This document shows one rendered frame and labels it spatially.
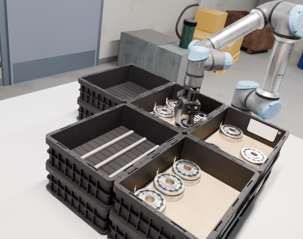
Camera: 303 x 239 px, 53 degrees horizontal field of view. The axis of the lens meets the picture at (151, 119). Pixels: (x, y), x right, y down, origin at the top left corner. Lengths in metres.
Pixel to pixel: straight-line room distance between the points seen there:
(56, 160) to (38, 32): 2.61
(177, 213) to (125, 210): 0.17
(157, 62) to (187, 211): 3.08
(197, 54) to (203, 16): 4.29
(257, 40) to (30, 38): 4.42
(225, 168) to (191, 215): 0.23
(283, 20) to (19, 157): 1.22
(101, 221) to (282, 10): 1.10
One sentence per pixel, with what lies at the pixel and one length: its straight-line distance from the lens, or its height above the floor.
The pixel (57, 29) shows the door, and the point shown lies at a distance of 3.68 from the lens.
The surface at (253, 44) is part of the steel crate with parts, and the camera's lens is 6.52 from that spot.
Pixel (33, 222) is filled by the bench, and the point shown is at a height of 0.70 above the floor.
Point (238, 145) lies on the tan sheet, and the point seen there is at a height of 0.83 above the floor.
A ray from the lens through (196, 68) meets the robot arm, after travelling 1.20.
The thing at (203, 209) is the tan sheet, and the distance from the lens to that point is 0.99.
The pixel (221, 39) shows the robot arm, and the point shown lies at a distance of 1.39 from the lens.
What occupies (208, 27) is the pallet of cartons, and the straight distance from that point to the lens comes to 5.44.
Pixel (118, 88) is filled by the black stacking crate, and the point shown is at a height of 0.83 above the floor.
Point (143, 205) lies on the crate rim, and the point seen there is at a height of 0.93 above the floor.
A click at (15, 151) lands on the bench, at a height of 0.70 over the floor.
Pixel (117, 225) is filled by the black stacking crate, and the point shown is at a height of 0.79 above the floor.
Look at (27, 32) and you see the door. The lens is 3.47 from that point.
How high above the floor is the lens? 1.50
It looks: 29 degrees down
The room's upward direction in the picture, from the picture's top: 11 degrees clockwise
